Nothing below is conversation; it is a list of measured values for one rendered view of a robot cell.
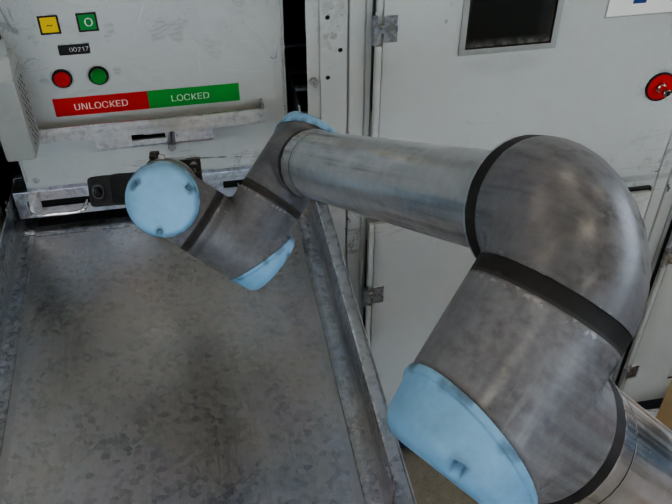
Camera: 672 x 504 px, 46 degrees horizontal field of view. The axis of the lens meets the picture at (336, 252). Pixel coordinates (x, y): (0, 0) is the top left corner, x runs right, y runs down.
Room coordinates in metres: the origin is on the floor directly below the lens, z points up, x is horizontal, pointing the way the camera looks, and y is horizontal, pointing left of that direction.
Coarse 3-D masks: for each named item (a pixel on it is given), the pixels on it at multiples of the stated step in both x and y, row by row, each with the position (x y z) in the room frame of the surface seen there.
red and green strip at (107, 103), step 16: (96, 96) 1.22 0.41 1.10; (112, 96) 1.22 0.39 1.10; (128, 96) 1.23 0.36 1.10; (144, 96) 1.23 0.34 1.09; (160, 96) 1.24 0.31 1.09; (176, 96) 1.24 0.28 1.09; (192, 96) 1.25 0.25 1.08; (208, 96) 1.25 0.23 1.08; (224, 96) 1.26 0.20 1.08; (64, 112) 1.21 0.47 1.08; (80, 112) 1.21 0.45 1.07; (96, 112) 1.22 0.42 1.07
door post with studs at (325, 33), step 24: (312, 0) 1.25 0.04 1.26; (336, 0) 1.25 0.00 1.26; (312, 24) 1.25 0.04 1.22; (336, 24) 1.25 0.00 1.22; (312, 48) 1.25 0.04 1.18; (336, 48) 1.25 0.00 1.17; (312, 72) 1.25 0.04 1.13; (336, 72) 1.25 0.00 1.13; (312, 96) 1.25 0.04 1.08; (336, 96) 1.25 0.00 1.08; (336, 120) 1.25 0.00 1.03; (336, 216) 1.25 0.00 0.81
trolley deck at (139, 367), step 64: (64, 256) 1.09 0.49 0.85; (128, 256) 1.09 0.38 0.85; (192, 256) 1.09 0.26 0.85; (64, 320) 0.93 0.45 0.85; (128, 320) 0.93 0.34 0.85; (192, 320) 0.93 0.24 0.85; (256, 320) 0.93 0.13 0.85; (320, 320) 0.93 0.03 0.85; (64, 384) 0.79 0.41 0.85; (128, 384) 0.79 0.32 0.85; (192, 384) 0.79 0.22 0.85; (256, 384) 0.79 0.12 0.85; (320, 384) 0.79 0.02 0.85; (64, 448) 0.67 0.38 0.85; (128, 448) 0.67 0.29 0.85; (192, 448) 0.67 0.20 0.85; (256, 448) 0.67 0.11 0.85; (320, 448) 0.67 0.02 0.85
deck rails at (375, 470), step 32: (320, 224) 1.12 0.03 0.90; (0, 256) 1.02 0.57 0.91; (32, 256) 1.09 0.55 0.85; (320, 256) 1.09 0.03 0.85; (0, 288) 0.97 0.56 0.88; (320, 288) 1.00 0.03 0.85; (0, 320) 0.92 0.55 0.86; (0, 352) 0.85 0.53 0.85; (352, 352) 0.83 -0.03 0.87; (0, 384) 0.79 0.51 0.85; (352, 384) 0.79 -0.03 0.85; (0, 416) 0.73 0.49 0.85; (352, 416) 0.73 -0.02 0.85; (0, 448) 0.67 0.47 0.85; (352, 448) 0.67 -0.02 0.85; (384, 448) 0.63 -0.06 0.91; (384, 480) 0.62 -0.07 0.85
